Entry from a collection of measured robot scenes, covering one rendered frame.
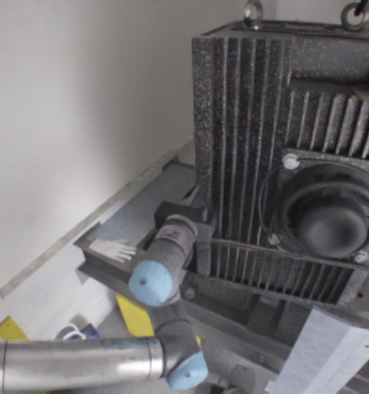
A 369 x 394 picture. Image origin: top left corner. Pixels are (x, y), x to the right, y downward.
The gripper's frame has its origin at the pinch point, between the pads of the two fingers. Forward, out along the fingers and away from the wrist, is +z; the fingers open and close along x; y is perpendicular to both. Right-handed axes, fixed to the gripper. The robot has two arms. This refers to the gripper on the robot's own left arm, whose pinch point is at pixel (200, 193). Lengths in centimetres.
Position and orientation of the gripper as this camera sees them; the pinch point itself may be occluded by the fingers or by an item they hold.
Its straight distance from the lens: 74.5
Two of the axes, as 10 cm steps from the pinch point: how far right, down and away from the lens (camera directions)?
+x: -9.4, -1.8, 3.0
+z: 3.5, -5.8, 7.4
